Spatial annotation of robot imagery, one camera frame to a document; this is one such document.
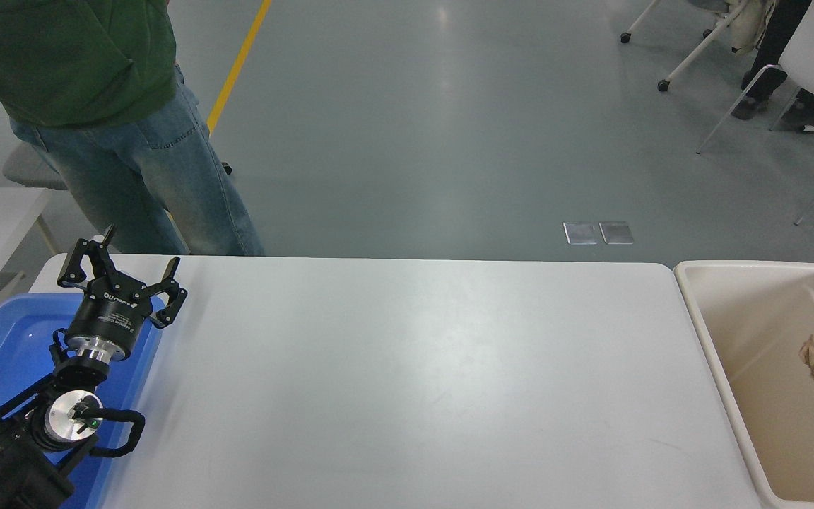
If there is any large pale bin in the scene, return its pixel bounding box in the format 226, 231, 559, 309
673, 260, 814, 509

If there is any blue plastic tray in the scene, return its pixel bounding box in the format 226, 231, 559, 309
0, 292, 165, 509

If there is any beige jacket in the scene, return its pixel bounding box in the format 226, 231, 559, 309
731, 0, 775, 56

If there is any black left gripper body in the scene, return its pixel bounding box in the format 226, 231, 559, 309
66, 279, 152, 347

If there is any person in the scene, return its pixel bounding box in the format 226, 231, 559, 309
732, 0, 814, 129
0, 0, 265, 257

